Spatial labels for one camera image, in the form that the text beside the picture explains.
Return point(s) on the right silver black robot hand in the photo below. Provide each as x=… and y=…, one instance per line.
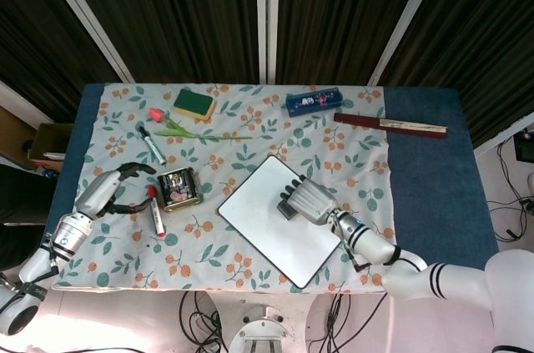
x=310, y=198

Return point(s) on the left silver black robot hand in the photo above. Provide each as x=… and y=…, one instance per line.
x=98, y=194

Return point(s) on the grey board eraser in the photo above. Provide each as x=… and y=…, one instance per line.
x=287, y=211

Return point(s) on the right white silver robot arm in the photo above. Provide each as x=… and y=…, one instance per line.
x=417, y=278

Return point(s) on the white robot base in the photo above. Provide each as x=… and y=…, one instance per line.
x=263, y=328

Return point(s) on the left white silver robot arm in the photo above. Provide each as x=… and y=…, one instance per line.
x=69, y=238

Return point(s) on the white whiteboard with black rim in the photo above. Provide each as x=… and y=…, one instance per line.
x=258, y=219

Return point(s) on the red cap marker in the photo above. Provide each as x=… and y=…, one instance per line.
x=156, y=213

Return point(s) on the black green marker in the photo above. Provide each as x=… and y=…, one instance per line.
x=152, y=146

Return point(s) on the cardboard box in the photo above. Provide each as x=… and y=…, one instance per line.
x=50, y=142

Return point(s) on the floral print tablecloth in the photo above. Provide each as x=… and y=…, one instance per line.
x=258, y=136

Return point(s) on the black gold luncheon meat can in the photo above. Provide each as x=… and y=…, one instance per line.
x=179, y=190

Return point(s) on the blue printed pencil box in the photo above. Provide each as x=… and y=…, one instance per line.
x=313, y=102

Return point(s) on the artificial pink tulip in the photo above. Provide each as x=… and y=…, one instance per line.
x=183, y=132

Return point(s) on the dark red folded fan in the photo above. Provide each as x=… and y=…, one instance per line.
x=388, y=124

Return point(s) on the blue table cover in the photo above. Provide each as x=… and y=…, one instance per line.
x=434, y=169

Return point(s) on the green yellow sponge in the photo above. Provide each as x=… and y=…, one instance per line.
x=194, y=103

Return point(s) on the black curtain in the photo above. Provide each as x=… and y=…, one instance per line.
x=175, y=11

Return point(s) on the white frame post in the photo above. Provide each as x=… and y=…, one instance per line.
x=267, y=15
x=83, y=15
x=404, y=23

